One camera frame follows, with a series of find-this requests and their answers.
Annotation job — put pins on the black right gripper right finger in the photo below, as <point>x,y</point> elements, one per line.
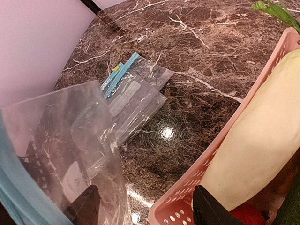
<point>208,211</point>

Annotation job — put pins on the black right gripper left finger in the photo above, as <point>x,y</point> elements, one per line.
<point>84,210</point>

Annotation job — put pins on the clear zip bag blue zipper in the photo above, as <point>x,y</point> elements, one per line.
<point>52,148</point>

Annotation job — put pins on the pink plastic basket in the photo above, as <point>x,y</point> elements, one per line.
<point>175,206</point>

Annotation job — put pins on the red apple toy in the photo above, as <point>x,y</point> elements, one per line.
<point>248,214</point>

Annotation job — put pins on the green cucumber toy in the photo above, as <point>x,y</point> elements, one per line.
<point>289,212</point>

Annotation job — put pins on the white radish toy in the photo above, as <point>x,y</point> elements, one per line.
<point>261,141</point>

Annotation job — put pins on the green leaf sprig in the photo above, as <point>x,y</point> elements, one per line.
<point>278,11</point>

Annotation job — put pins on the black frame post left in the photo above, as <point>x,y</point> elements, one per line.
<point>91,5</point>

